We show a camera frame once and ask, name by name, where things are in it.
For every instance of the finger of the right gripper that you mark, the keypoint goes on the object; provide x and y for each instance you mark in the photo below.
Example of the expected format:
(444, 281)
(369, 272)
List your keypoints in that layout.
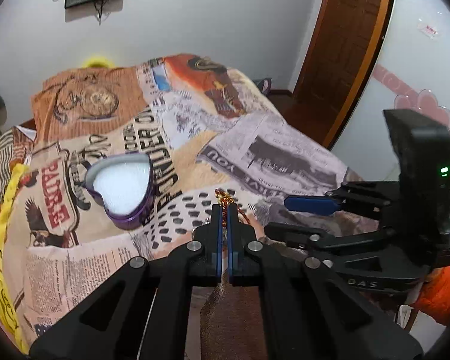
(317, 239)
(322, 202)

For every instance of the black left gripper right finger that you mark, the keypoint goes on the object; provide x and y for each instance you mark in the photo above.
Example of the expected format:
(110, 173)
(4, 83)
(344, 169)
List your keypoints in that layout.
(308, 311)

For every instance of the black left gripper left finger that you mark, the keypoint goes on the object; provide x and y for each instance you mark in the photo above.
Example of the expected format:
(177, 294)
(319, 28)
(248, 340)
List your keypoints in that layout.
(141, 311)

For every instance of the orange sleeve forearm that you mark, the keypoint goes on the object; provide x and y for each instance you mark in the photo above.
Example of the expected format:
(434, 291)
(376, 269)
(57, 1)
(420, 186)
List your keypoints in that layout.
(434, 297)

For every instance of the purple heart-shaped tin box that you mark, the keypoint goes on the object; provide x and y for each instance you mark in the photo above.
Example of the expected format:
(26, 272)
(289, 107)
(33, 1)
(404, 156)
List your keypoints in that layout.
(123, 185)

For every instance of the brown wooden door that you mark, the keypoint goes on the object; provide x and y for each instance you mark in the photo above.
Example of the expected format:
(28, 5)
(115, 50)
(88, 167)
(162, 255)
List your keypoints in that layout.
(343, 44)

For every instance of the yellow cloth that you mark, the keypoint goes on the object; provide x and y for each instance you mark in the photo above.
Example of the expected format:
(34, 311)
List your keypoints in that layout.
(8, 314)

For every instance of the newspaper print bed blanket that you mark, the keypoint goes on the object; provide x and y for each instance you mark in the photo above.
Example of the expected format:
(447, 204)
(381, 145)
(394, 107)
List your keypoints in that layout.
(207, 129)

